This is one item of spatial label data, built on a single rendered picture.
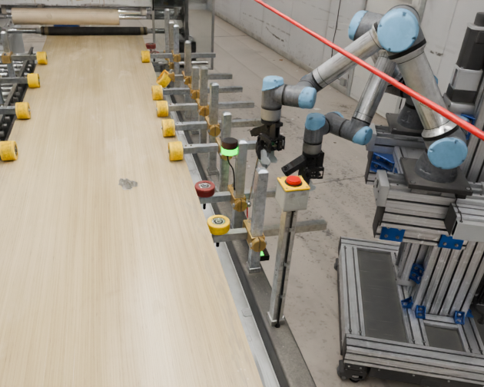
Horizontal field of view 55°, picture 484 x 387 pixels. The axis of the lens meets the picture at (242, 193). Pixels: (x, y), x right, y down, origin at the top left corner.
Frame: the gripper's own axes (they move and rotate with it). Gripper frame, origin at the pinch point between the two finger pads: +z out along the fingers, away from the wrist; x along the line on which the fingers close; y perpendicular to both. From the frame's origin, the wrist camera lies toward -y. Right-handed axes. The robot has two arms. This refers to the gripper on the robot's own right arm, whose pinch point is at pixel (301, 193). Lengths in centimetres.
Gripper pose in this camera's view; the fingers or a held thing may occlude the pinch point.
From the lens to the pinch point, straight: 198.0
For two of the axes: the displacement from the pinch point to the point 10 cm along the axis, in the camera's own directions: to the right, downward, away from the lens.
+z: -0.4, 8.5, 5.2
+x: -2.6, -5.1, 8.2
